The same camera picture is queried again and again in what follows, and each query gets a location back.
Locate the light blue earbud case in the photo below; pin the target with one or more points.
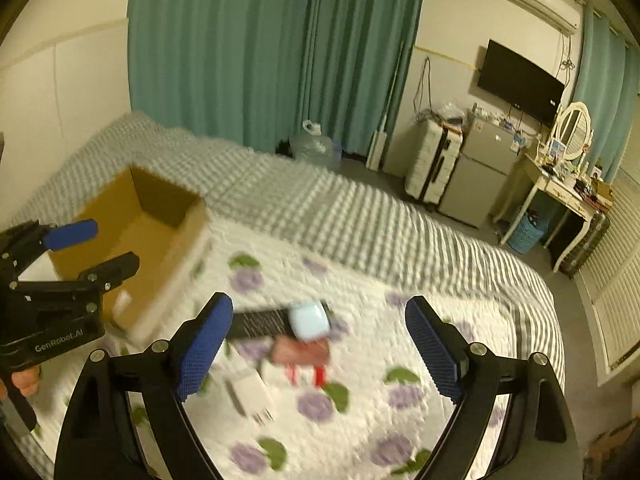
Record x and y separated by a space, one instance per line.
309 320

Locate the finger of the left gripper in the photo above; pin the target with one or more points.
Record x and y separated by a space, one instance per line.
62 237
112 273

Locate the green curtain by window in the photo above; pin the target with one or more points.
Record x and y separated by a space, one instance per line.
607 83

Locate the blue plastic basket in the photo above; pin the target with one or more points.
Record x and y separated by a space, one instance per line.
528 233

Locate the brown cardboard box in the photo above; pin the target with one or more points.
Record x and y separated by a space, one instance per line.
162 223

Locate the dark suitcase by table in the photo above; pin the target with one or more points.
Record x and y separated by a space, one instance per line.
580 254

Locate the white suitcase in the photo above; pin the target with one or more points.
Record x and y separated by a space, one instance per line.
438 150

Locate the large green curtain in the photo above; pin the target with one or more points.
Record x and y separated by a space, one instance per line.
252 71

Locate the grey checkered bed sheet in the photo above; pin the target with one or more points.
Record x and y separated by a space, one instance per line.
341 220

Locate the white dressing table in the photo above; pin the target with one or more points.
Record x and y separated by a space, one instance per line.
562 196

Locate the clear water jug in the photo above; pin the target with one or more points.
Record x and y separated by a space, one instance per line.
312 146

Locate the white power adapter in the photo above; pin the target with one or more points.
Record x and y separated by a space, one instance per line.
250 396

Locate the white floral quilt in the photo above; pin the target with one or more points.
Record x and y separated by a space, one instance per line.
356 404

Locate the oval vanity mirror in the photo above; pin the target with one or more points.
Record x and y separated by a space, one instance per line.
571 133

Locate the pink rose card box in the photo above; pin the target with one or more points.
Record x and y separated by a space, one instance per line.
286 351

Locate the black wall television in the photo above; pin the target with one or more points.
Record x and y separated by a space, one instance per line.
521 83

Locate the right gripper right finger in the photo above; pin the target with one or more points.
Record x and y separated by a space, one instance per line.
466 374

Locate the black remote control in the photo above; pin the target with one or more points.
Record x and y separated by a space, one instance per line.
256 324

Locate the white flat mop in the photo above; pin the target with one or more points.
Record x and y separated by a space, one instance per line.
380 135

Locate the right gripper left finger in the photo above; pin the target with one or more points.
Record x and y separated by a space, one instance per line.
174 369

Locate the silver mini fridge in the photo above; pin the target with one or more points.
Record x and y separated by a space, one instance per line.
486 159

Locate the person's left hand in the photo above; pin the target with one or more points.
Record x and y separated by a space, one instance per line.
27 381

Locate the white red cylindrical bottle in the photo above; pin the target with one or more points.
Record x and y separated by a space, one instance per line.
305 376

